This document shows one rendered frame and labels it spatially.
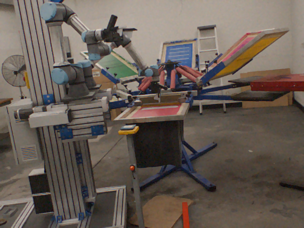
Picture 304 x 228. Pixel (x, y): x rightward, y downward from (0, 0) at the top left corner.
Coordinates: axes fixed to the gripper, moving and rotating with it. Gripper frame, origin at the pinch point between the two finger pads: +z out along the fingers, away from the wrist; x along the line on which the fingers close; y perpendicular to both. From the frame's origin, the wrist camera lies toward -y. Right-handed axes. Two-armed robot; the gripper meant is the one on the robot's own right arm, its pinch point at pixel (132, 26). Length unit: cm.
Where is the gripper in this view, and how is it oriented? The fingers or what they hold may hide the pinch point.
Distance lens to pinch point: 211.7
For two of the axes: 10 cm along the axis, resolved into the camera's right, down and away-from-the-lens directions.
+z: 9.2, -0.2, -4.0
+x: -3.9, 1.0, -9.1
